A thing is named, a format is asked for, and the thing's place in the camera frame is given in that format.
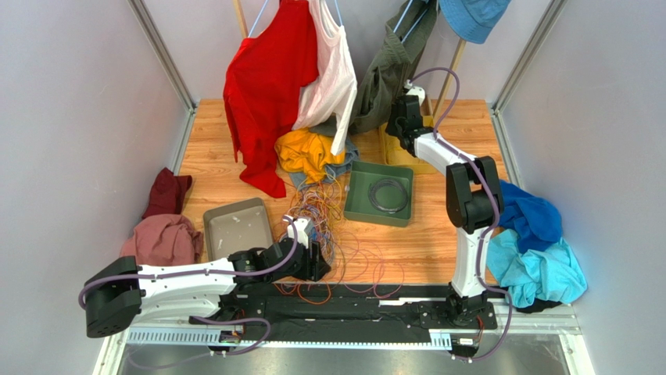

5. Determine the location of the multicolour cable pile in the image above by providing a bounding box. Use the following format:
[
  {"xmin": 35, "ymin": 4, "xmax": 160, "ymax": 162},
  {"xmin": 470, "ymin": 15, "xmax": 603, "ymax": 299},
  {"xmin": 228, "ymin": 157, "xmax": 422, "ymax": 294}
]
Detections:
[{"xmin": 265, "ymin": 171, "xmax": 406, "ymax": 305}]

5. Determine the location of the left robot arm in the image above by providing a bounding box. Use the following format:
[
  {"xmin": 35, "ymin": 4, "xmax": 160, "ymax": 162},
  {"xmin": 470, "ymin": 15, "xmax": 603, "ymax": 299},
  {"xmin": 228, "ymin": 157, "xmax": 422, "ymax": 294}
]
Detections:
[{"xmin": 78, "ymin": 216, "xmax": 331, "ymax": 338}]

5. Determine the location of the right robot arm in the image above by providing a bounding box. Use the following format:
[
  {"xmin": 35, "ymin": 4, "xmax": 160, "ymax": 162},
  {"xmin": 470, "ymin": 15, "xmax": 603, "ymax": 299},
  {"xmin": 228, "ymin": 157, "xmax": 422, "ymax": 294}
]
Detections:
[{"xmin": 386, "ymin": 116, "xmax": 507, "ymax": 327}]

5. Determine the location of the olive green hanging garment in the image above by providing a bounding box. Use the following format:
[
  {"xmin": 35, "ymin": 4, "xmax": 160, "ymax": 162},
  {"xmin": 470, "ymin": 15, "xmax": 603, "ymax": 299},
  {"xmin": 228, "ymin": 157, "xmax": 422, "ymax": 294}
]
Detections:
[{"xmin": 349, "ymin": 1, "xmax": 438, "ymax": 134}]

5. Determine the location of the yellow plastic tray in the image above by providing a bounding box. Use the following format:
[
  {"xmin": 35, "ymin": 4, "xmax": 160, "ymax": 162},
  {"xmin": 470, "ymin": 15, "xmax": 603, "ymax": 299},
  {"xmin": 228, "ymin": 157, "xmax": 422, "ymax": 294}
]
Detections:
[{"xmin": 379, "ymin": 115, "xmax": 437, "ymax": 174}]

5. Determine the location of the grey-blue cloth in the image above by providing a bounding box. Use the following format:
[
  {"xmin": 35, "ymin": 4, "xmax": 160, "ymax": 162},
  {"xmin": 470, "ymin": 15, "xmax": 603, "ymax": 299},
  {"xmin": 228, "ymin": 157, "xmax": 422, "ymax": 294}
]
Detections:
[{"xmin": 298, "ymin": 138, "xmax": 360, "ymax": 190}]

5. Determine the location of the green plastic tray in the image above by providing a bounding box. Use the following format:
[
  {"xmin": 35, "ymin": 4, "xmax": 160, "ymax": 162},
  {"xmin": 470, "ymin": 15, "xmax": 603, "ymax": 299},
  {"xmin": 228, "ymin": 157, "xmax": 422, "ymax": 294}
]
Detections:
[{"xmin": 344, "ymin": 161, "xmax": 414, "ymax": 227}]

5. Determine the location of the white hanging tank top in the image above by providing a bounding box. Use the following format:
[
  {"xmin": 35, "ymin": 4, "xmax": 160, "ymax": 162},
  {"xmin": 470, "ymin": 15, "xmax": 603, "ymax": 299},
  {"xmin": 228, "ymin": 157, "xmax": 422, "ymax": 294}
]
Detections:
[{"xmin": 292, "ymin": 1, "xmax": 357, "ymax": 155}]

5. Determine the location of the grey plastic tray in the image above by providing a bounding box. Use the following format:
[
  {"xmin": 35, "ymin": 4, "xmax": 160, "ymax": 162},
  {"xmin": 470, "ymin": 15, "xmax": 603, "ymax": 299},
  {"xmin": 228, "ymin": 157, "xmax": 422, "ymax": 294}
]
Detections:
[{"xmin": 203, "ymin": 198, "xmax": 273, "ymax": 261}]

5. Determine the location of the wooden rack pole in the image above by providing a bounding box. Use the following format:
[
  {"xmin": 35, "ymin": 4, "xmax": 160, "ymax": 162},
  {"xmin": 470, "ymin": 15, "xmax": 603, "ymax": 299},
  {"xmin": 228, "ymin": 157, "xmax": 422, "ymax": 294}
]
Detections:
[{"xmin": 430, "ymin": 37, "xmax": 467, "ymax": 118}]

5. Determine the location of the yellow crumpled garment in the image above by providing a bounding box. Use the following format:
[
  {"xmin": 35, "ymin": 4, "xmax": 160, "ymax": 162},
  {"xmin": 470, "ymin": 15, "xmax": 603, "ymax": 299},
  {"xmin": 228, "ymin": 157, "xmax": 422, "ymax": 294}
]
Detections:
[{"xmin": 274, "ymin": 129, "xmax": 346, "ymax": 188}]

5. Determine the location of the light blue bucket hat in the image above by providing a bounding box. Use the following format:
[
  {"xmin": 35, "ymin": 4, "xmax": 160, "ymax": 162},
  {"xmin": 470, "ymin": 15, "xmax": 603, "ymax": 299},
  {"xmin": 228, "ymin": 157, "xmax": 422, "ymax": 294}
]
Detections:
[{"xmin": 438, "ymin": 0, "xmax": 511, "ymax": 45}]

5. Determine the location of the red hanging shirt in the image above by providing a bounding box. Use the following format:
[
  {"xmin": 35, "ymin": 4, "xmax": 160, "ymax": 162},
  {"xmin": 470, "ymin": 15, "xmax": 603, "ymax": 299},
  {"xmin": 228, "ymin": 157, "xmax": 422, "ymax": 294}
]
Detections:
[{"xmin": 223, "ymin": 1, "xmax": 319, "ymax": 198}]

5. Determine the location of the dusty pink cloth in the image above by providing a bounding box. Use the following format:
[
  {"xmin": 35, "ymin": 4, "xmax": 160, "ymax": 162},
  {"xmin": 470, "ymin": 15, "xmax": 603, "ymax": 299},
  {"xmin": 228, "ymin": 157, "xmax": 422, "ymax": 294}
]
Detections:
[{"xmin": 120, "ymin": 214, "xmax": 203, "ymax": 266}]

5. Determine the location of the maroon cloth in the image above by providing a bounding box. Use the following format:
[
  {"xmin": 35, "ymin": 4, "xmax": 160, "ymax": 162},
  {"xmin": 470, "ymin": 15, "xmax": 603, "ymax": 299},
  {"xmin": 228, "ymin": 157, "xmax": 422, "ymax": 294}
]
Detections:
[{"xmin": 141, "ymin": 167, "xmax": 193, "ymax": 219}]

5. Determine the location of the dark blue cloth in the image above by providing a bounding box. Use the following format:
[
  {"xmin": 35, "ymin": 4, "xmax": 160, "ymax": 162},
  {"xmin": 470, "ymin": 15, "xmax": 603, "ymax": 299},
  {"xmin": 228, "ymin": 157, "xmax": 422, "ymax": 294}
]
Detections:
[{"xmin": 499, "ymin": 180, "xmax": 563, "ymax": 254}]

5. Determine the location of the turquoise cloth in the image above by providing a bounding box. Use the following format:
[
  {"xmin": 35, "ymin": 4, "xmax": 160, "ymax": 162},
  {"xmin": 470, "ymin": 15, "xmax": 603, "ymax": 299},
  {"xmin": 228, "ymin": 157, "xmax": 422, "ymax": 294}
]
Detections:
[{"xmin": 487, "ymin": 230, "xmax": 589, "ymax": 309}]

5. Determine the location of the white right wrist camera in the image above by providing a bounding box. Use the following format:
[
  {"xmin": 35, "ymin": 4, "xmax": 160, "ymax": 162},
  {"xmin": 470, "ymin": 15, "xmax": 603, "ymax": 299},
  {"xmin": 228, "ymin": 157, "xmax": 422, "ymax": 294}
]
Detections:
[{"xmin": 403, "ymin": 80, "xmax": 426, "ymax": 105}]

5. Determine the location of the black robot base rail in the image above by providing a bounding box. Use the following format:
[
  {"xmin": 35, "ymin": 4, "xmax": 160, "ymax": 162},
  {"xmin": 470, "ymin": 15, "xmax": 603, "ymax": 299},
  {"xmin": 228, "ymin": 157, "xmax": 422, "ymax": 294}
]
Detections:
[{"xmin": 211, "ymin": 283, "xmax": 498, "ymax": 343}]

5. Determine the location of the coiled black cable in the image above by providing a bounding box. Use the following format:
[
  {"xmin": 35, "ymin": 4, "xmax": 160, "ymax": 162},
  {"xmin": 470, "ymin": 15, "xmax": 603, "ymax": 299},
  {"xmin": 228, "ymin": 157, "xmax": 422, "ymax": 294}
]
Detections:
[{"xmin": 368, "ymin": 178, "xmax": 410, "ymax": 215}]

